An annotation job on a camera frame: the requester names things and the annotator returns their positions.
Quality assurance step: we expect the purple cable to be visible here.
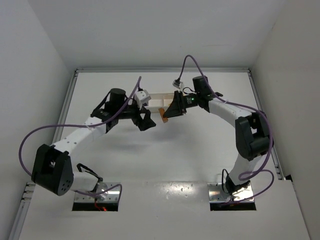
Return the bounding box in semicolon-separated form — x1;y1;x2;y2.
19;76;142;201
173;54;275;206

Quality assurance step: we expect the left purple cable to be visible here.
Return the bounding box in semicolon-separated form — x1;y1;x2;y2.
19;76;142;201

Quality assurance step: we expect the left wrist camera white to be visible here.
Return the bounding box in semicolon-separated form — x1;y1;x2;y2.
134;90;152;109

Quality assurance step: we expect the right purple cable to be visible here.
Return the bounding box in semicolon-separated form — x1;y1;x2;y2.
173;54;275;206

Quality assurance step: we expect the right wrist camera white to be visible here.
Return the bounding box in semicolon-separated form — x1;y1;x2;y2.
172;79;184;91

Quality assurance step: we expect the metal base plate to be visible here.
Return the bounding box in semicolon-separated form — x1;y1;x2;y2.
74;182;122;204
207;182;255;204

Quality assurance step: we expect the back aluminium frame rail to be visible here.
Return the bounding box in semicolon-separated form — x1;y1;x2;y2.
76;67;250;73

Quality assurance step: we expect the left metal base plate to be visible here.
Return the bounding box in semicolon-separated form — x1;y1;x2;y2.
74;182;122;204

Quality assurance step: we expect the left aluminium frame rail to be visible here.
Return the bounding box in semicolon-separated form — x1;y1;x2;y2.
7;70;78;240

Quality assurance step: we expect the brown lego brick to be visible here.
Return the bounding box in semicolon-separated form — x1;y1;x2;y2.
158;108;168;123

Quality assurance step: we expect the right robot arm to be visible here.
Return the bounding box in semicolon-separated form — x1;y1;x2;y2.
163;76;274;195

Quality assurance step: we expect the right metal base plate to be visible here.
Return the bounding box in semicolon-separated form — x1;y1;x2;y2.
207;182;255;204

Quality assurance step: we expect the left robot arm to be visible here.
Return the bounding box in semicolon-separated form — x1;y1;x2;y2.
31;88;156;196

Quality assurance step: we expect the white three-compartment tray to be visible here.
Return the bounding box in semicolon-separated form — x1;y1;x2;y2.
145;93;174;113

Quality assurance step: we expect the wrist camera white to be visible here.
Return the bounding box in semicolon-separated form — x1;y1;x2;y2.
172;79;184;91
134;90;152;109

